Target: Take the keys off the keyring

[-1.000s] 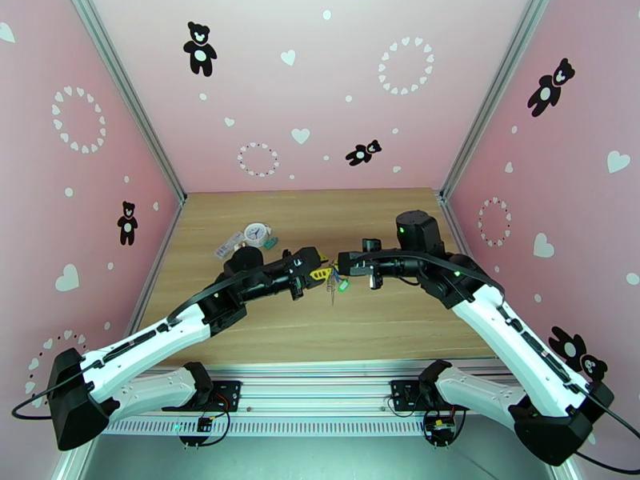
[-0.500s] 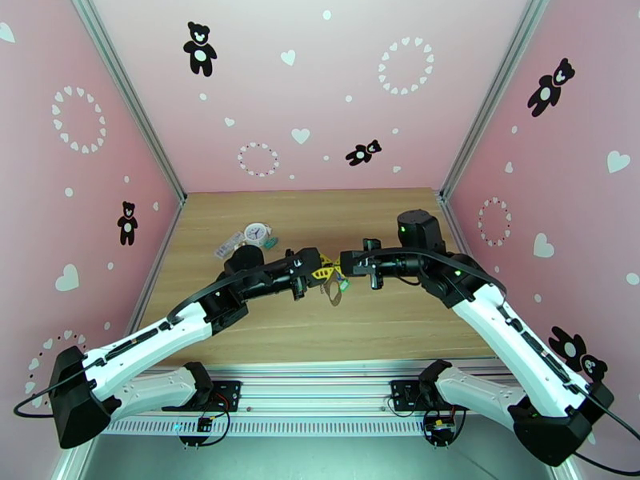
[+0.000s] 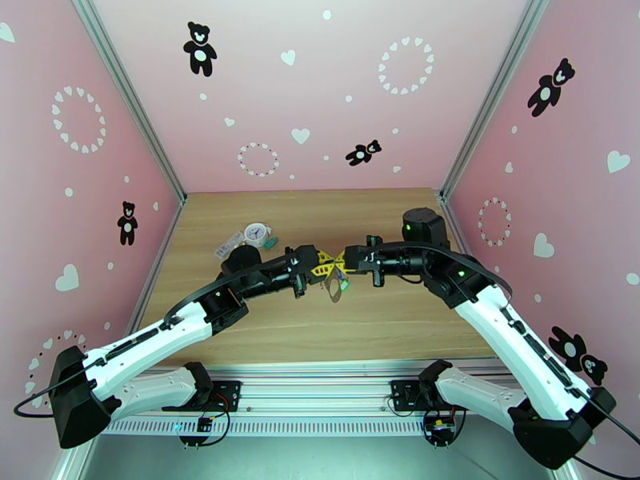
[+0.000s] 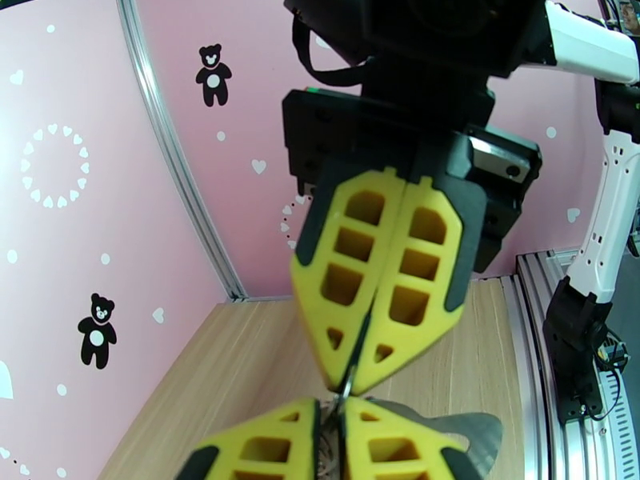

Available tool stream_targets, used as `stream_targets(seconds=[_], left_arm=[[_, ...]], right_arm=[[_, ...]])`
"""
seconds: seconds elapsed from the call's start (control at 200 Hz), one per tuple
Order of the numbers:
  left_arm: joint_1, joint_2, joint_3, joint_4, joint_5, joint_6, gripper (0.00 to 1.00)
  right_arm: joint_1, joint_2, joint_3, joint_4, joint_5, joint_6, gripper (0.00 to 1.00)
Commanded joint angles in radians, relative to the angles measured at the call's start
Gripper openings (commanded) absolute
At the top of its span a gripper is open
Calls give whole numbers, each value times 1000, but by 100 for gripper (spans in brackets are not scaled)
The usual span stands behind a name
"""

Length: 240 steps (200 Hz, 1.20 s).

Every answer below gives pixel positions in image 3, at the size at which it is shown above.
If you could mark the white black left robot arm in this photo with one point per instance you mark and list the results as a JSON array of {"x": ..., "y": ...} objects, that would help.
[{"x": 150, "y": 343}]

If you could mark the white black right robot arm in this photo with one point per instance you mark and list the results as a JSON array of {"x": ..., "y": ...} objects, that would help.
[{"x": 500, "y": 323}]

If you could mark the white round clock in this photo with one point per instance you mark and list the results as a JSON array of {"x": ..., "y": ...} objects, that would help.
[{"x": 256, "y": 232}]

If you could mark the small green item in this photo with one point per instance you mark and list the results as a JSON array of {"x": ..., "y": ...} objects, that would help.
[{"x": 271, "y": 242}]

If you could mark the grey metal panel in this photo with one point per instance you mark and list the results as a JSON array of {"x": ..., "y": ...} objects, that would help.
[{"x": 320, "y": 458}]

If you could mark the aluminium side rail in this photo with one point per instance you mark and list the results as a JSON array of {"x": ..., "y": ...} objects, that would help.
[{"x": 449, "y": 218}]

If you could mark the aluminium rail base frame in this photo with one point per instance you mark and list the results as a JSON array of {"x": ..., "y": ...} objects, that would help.
[{"x": 320, "y": 388}]

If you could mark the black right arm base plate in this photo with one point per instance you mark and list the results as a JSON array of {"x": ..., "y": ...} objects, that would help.
[{"x": 400, "y": 393}]

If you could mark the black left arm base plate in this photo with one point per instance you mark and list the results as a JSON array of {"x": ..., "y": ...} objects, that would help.
[{"x": 231, "y": 391}]

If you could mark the aluminium corner post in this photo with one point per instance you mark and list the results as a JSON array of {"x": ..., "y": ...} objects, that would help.
[
  {"x": 133, "y": 98},
  {"x": 492, "y": 93}
]

